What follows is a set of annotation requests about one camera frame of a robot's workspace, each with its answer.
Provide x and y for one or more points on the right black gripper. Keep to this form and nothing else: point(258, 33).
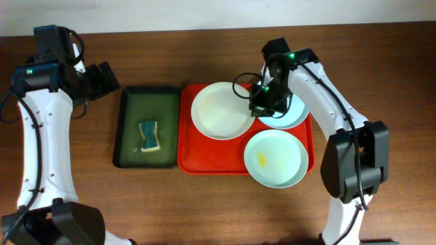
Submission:
point(258, 109)

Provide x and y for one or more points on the white plate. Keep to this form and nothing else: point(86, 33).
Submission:
point(221, 111)

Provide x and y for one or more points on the dark green tray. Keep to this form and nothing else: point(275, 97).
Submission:
point(143, 103)

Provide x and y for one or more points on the pale green plate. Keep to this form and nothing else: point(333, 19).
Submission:
point(276, 159)

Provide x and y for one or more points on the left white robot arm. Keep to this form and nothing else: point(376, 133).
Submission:
point(48, 87)

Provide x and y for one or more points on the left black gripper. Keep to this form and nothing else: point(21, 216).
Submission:
point(103, 78)

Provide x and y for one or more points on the light blue plate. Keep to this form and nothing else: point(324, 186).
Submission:
point(295, 116)

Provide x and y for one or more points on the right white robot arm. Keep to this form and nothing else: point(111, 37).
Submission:
point(355, 160)

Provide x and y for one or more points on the red plastic tray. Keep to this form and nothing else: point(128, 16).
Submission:
point(201, 155)

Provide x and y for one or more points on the green yellow sponge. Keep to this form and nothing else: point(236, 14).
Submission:
point(148, 131)

